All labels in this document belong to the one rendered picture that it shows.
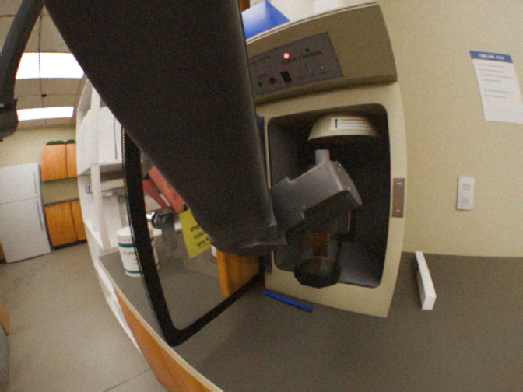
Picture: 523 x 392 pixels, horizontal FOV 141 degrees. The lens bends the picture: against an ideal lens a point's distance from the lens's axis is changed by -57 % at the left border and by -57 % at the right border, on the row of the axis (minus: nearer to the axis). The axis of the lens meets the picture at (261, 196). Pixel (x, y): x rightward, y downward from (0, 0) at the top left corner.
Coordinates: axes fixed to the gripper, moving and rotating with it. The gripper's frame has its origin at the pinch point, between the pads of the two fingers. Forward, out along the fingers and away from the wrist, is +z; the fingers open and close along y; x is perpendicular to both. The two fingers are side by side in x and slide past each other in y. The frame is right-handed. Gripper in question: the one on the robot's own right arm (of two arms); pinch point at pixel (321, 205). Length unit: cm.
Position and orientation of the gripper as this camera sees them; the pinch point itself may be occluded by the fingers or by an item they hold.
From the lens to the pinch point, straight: 43.1
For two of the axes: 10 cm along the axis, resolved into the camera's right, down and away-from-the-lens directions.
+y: -8.4, -0.3, 5.4
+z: 5.4, -0.8, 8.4
